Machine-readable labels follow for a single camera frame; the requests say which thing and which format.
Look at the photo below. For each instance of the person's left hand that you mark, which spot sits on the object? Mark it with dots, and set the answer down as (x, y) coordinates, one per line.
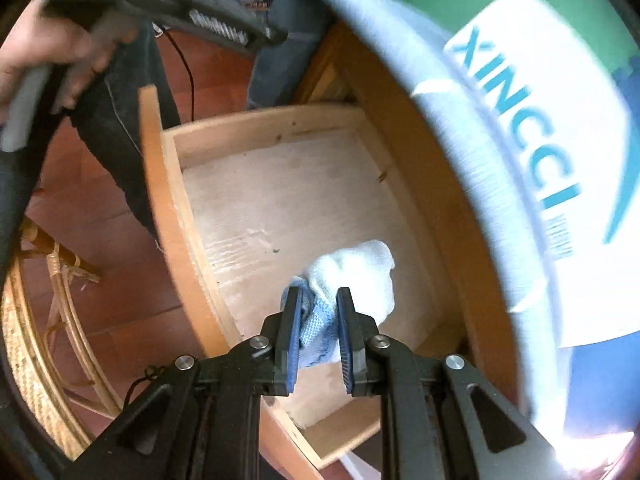
(50, 40)

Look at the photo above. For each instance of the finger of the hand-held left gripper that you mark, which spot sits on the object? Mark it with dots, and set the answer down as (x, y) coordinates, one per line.
(220, 20)

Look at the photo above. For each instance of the person's left leg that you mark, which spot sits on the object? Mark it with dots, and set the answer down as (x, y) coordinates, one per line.
(125, 135)

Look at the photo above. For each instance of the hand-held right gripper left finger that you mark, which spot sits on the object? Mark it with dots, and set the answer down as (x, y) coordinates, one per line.
(294, 340)

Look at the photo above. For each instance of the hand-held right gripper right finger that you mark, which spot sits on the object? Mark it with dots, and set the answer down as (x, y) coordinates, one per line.
(345, 340)

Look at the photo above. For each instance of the light blue fluffy sock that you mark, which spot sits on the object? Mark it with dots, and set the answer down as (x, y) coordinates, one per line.
(360, 270)

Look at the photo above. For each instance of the blue checked cushion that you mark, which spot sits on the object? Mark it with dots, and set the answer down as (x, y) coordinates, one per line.
(400, 50)

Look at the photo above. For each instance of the wooden drawer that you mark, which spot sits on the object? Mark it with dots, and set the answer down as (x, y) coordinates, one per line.
(280, 200)

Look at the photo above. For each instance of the rattan chair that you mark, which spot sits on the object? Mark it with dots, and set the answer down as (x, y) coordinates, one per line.
(30, 360)

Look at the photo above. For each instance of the white cardboard shoe box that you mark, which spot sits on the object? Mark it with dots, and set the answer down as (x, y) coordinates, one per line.
(525, 110)

